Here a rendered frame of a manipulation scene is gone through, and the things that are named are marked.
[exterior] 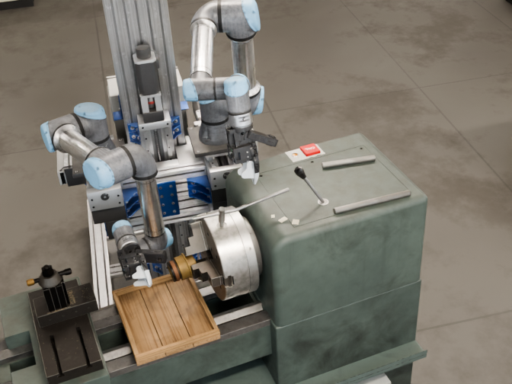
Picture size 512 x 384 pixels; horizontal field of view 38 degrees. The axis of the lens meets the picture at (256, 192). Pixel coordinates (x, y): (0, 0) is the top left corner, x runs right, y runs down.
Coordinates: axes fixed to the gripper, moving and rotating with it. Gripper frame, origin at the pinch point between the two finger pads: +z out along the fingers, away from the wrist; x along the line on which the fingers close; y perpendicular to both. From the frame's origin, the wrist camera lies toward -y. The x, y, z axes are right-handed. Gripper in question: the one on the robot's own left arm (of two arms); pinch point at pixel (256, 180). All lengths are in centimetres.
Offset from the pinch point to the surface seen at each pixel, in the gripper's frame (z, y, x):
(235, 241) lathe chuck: 18.1, 11.7, 3.5
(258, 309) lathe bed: 52, 5, -5
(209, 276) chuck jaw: 28.3, 22.4, 3.6
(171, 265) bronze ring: 25.4, 32.6, -6.6
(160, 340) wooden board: 50, 43, -2
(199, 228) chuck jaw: 16.6, 19.8, -10.8
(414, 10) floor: 45, -309, -405
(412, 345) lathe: 86, -54, 2
